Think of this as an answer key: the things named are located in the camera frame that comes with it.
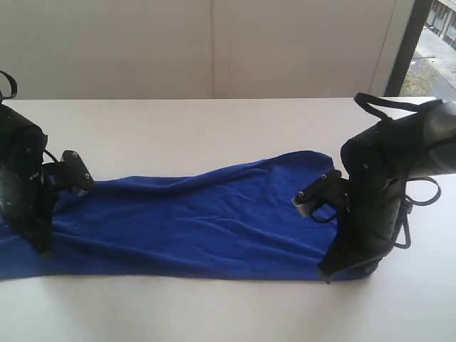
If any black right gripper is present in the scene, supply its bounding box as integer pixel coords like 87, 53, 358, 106
318, 119, 424, 284

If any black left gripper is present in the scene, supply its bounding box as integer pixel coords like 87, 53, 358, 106
1, 105, 53, 255

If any blue microfibre cloth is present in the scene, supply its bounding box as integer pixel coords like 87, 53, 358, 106
0, 149, 382, 284

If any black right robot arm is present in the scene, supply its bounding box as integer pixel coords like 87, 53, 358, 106
318, 93, 455, 281

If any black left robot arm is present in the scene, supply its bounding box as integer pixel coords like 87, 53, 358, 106
1, 105, 58, 254

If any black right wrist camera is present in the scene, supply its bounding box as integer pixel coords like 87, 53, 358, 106
291, 170, 350, 224

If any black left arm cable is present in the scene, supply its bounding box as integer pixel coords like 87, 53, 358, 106
0, 70, 19, 100

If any black window frame post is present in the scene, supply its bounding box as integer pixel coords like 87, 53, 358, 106
384, 0, 432, 97

